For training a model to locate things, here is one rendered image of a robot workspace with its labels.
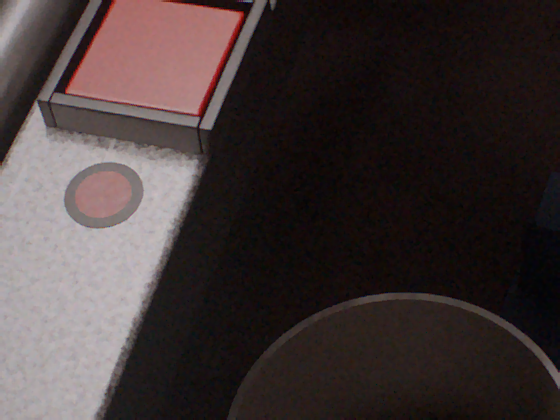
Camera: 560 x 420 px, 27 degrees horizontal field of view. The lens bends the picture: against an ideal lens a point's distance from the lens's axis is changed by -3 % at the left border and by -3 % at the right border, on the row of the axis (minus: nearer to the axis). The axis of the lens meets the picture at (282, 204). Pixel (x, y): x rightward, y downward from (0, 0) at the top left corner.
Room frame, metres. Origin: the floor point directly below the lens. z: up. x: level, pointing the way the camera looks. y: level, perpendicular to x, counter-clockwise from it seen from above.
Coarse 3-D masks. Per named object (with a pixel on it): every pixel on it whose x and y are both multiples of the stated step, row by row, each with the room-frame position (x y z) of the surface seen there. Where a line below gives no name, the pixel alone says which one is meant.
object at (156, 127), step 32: (96, 0) 0.38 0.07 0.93; (192, 0) 0.38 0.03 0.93; (224, 0) 0.37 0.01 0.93; (256, 0) 0.37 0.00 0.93; (256, 32) 0.35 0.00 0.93; (64, 64) 0.35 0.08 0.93; (64, 96) 0.33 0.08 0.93; (224, 96) 0.32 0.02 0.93; (64, 128) 0.32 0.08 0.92; (96, 128) 0.32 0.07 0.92; (128, 128) 0.31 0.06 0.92; (160, 128) 0.31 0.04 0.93; (192, 128) 0.30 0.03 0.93; (224, 128) 0.31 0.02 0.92
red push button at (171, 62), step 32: (128, 0) 0.38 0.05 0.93; (160, 0) 0.38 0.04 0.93; (96, 32) 0.37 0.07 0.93; (128, 32) 0.36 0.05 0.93; (160, 32) 0.36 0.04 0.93; (192, 32) 0.36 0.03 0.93; (224, 32) 0.35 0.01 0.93; (96, 64) 0.35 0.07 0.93; (128, 64) 0.34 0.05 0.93; (160, 64) 0.34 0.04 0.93; (192, 64) 0.34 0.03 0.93; (224, 64) 0.34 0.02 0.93; (96, 96) 0.33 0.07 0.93; (128, 96) 0.33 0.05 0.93; (160, 96) 0.32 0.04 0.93; (192, 96) 0.32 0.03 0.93
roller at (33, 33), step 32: (0, 0) 0.41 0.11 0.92; (32, 0) 0.40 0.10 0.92; (64, 0) 0.41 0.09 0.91; (0, 32) 0.38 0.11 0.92; (32, 32) 0.38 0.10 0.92; (64, 32) 0.39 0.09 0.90; (0, 64) 0.37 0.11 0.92; (32, 64) 0.37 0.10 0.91; (0, 96) 0.35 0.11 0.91; (32, 96) 0.36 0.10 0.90; (0, 128) 0.34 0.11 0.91; (0, 160) 0.33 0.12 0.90
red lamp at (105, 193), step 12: (84, 180) 0.30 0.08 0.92; (96, 180) 0.30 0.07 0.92; (108, 180) 0.30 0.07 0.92; (120, 180) 0.29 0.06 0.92; (84, 192) 0.29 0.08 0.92; (96, 192) 0.29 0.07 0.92; (108, 192) 0.29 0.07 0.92; (120, 192) 0.29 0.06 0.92; (84, 204) 0.29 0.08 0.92; (96, 204) 0.28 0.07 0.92; (108, 204) 0.28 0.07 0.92; (120, 204) 0.28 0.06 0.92; (96, 216) 0.28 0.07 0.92
